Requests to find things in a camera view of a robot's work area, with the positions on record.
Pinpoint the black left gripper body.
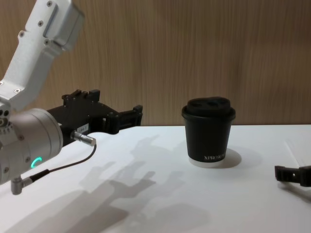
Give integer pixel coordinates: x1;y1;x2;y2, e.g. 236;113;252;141
46;89;120;135

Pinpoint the black plastic cup lid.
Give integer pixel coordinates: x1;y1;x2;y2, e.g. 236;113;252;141
181;96;237;122

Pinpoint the black paper cup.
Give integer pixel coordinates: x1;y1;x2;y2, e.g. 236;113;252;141
183;116;234;169

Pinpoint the white table cloth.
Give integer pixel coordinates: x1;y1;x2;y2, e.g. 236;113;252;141
0;124;311;233

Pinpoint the thin dark gripper cable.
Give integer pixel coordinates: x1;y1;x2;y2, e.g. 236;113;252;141
11;130;98;196

